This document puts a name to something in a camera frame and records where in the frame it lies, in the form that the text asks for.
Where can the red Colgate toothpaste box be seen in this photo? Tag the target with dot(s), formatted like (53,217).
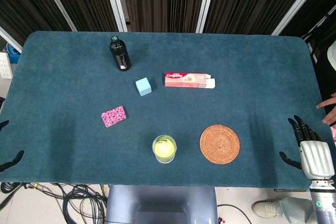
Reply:
(186,80)

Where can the teal velvet table cloth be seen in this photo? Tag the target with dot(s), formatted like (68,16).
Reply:
(236,103)

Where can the white power strip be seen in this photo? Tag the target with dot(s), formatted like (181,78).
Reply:
(5,65)

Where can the blue-grey robot torso base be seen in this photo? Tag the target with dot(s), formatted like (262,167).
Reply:
(161,205)

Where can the clear plastic ball tube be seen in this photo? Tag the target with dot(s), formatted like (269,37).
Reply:
(157,155)

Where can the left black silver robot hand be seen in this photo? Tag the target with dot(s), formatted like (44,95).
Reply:
(10,161)

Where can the black equipment stand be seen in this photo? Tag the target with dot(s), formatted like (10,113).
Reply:
(319,37)

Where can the blue plastic item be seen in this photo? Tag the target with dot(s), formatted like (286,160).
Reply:
(13,52)

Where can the light blue foam cube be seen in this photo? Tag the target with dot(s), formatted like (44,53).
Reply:
(144,87)

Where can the grey bystander shoe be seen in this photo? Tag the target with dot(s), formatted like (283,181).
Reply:
(266,208)

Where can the bystander bare hand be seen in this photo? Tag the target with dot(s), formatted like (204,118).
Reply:
(330,115)

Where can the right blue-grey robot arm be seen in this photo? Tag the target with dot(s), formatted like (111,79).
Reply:
(324,203)

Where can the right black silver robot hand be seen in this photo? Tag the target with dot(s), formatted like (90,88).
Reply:
(315,158)

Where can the round woven rattan coaster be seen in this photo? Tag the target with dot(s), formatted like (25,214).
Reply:
(220,144)

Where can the dark brown glass bottle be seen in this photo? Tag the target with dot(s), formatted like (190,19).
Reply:
(120,56)

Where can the light grey trouser leg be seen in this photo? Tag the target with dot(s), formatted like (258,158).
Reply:
(294,208)

